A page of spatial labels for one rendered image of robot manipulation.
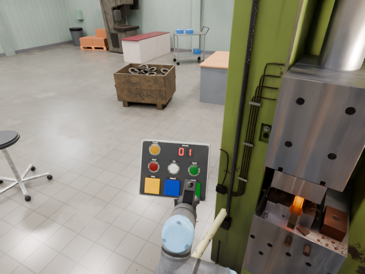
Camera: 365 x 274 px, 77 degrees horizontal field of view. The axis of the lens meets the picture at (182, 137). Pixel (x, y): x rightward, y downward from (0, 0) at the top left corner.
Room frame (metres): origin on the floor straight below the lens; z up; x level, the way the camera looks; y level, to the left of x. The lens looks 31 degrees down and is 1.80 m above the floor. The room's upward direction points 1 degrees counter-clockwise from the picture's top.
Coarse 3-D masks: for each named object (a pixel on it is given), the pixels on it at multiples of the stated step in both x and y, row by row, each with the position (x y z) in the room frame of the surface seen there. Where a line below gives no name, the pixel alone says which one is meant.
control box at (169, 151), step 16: (144, 144) 0.95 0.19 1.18; (160, 144) 0.95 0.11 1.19; (176, 144) 0.94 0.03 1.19; (192, 144) 0.93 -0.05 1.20; (208, 144) 0.92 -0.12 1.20; (144, 160) 0.91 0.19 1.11; (160, 160) 0.90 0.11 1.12; (176, 160) 0.90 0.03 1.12; (192, 160) 0.89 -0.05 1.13; (208, 160) 0.88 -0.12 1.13; (144, 176) 0.87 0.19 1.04; (160, 176) 0.87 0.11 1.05; (176, 176) 0.86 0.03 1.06; (192, 176) 0.85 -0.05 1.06; (208, 176) 0.86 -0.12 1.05; (144, 192) 0.83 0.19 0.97; (160, 192) 0.83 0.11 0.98
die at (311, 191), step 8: (280, 168) 0.78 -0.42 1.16; (280, 176) 0.75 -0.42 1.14; (288, 176) 0.74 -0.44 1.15; (272, 184) 0.77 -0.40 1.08; (280, 184) 0.75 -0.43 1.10; (288, 184) 0.73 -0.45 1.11; (296, 184) 0.72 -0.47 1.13; (304, 184) 0.70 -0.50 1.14; (312, 184) 0.68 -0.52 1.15; (320, 184) 0.67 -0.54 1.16; (288, 192) 0.73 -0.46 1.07; (296, 192) 0.71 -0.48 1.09; (304, 192) 0.69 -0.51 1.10; (312, 192) 0.68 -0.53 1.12; (320, 192) 0.66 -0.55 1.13; (312, 200) 0.67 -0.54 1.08; (320, 200) 0.66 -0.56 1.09
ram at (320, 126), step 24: (288, 72) 0.83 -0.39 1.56; (312, 72) 0.83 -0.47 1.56; (336, 72) 0.83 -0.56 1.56; (360, 72) 0.82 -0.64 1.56; (288, 96) 0.78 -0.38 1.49; (312, 96) 0.74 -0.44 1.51; (336, 96) 0.70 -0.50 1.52; (360, 96) 0.67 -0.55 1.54; (288, 120) 0.77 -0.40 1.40; (312, 120) 0.72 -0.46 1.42; (336, 120) 0.69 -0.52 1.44; (360, 120) 0.65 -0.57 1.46; (288, 144) 0.76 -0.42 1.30; (312, 144) 0.71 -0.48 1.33; (336, 144) 0.67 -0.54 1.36; (360, 144) 0.64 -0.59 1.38; (288, 168) 0.74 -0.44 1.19; (312, 168) 0.70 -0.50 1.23; (336, 168) 0.66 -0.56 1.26
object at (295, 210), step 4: (296, 200) 0.74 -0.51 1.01; (300, 200) 0.74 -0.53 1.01; (296, 204) 0.71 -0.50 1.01; (300, 204) 0.71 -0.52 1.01; (292, 208) 0.69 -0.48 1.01; (296, 208) 0.69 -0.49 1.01; (300, 208) 0.69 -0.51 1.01; (292, 212) 0.67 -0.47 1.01; (296, 212) 0.67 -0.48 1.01; (300, 212) 0.68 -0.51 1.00; (292, 216) 0.65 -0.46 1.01; (296, 216) 0.65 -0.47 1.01; (288, 220) 0.65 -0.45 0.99; (292, 220) 0.63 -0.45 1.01; (296, 220) 0.63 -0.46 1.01; (288, 224) 0.63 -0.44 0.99; (292, 224) 0.61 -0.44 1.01; (292, 228) 0.61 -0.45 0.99
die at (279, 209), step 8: (272, 192) 0.82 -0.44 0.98; (280, 192) 0.82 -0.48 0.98; (272, 200) 0.77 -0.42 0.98; (280, 200) 0.76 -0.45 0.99; (288, 200) 0.76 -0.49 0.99; (304, 200) 0.75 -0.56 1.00; (272, 208) 0.75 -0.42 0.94; (280, 208) 0.73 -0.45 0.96; (288, 208) 0.71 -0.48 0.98; (304, 208) 0.71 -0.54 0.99; (288, 216) 0.71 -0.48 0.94; (304, 216) 0.68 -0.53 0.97; (312, 216) 0.66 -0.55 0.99; (304, 224) 0.67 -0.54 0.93
